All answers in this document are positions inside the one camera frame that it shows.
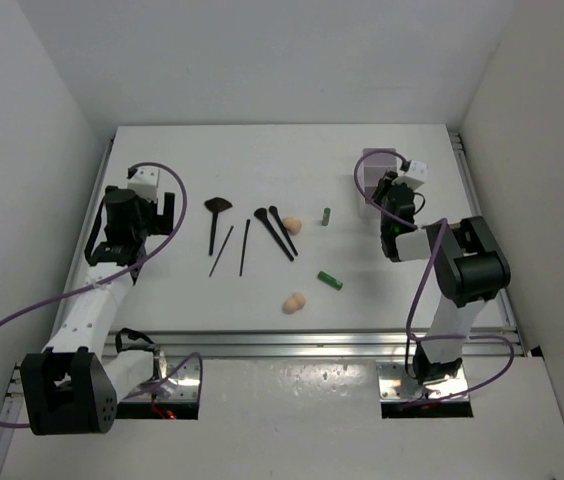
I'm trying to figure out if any green lipstick tube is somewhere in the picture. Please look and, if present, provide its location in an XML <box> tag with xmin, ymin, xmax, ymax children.
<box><xmin>321</xmin><ymin>207</ymin><xmax>331</xmax><ymax>226</ymax></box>
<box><xmin>317</xmin><ymin>271</ymin><xmax>343</xmax><ymax>291</ymax></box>

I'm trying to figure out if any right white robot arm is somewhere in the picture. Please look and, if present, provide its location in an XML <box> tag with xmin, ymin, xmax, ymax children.
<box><xmin>371</xmin><ymin>171</ymin><xmax>511</xmax><ymax>385</ymax></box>

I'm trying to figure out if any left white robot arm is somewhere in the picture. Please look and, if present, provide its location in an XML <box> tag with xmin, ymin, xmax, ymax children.
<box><xmin>20</xmin><ymin>186</ymin><xmax>175</xmax><ymax>436</ymax></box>

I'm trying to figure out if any black fan makeup brush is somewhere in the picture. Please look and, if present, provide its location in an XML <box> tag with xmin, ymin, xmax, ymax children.
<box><xmin>204</xmin><ymin>197</ymin><xmax>233</xmax><ymax>256</ymax></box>

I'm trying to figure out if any upper beige makeup sponge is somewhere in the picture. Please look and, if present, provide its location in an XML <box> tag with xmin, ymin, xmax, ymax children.
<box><xmin>282</xmin><ymin>217</ymin><xmax>303</xmax><ymax>236</ymax></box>

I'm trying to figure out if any beige makeup sponge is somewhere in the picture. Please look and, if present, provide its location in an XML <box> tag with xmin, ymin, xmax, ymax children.
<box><xmin>282</xmin><ymin>292</ymin><xmax>306</xmax><ymax>315</ymax></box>
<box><xmin>282</xmin><ymin>217</ymin><xmax>303</xmax><ymax>236</ymax></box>

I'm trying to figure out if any lower beige makeup sponge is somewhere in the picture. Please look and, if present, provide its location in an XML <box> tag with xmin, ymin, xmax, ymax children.
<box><xmin>282</xmin><ymin>292</ymin><xmax>306</xmax><ymax>315</ymax></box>

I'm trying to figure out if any white organizer box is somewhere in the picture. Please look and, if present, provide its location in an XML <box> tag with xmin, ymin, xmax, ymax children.
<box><xmin>357</xmin><ymin>148</ymin><xmax>398</xmax><ymax>220</ymax></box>

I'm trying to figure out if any thin black eyeliner pencil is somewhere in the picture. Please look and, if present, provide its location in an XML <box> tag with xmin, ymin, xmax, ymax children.
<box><xmin>208</xmin><ymin>225</ymin><xmax>235</xmax><ymax>278</ymax></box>

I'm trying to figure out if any small black blending brush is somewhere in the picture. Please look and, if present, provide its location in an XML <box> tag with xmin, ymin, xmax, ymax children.
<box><xmin>268</xmin><ymin>206</ymin><xmax>298</xmax><ymax>257</ymax></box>

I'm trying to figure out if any large black powder brush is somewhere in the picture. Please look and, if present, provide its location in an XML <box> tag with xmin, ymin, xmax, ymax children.
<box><xmin>253</xmin><ymin>207</ymin><xmax>295</xmax><ymax>262</ymax></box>

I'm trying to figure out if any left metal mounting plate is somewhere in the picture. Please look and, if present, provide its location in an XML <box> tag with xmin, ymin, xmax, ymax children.
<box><xmin>109</xmin><ymin>352</ymin><xmax>202</xmax><ymax>401</ymax></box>

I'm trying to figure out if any metal mounting plate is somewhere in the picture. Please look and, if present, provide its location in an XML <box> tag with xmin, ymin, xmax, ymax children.
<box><xmin>109</xmin><ymin>352</ymin><xmax>202</xmax><ymax>401</ymax></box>
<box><xmin>376</xmin><ymin>361</ymin><xmax>470</xmax><ymax>405</ymax></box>

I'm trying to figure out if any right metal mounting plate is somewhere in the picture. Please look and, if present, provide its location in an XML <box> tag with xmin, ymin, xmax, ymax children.
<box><xmin>376</xmin><ymin>361</ymin><xmax>470</xmax><ymax>405</ymax></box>

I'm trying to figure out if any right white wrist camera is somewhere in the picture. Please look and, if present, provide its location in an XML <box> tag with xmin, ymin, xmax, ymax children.
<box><xmin>396</xmin><ymin>160</ymin><xmax>428</xmax><ymax>191</ymax></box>

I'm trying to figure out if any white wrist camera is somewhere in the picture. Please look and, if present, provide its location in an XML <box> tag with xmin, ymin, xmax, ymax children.
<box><xmin>396</xmin><ymin>160</ymin><xmax>428</xmax><ymax>191</ymax></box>
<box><xmin>127</xmin><ymin>167</ymin><xmax>160</xmax><ymax>203</ymax></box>

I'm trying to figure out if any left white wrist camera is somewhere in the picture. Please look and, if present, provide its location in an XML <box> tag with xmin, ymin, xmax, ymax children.
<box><xmin>127</xmin><ymin>167</ymin><xmax>160</xmax><ymax>203</ymax></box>

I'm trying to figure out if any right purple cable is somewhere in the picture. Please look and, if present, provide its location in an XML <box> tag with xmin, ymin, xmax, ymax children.
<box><xmin>352</xmin><ymin>149</ymin><xmax>516</xmax><ymax>404</ymax></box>

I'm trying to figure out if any purple cable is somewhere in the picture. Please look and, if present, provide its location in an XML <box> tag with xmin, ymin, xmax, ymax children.
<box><xmin>0</xmin><ymin>160</ymin><xmax>203</xmax><ymax>429</ymax></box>
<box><xmin>352</xmin><ymin>149</ymin><xmax>516</xmax><ymax>404</ymax></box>

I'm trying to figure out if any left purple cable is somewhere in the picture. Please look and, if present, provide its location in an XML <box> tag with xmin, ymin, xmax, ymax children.
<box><xmin>0</xmin><ymin>160</ymin><xmax>203</xmax><ymax>429</ymax></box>

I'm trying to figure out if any aluminium frame rail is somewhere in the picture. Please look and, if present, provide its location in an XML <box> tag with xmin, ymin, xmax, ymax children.
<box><xmin>0</xmin><ymin>127</ymin><xmax>543</xmax><ymax>480</ymax></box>

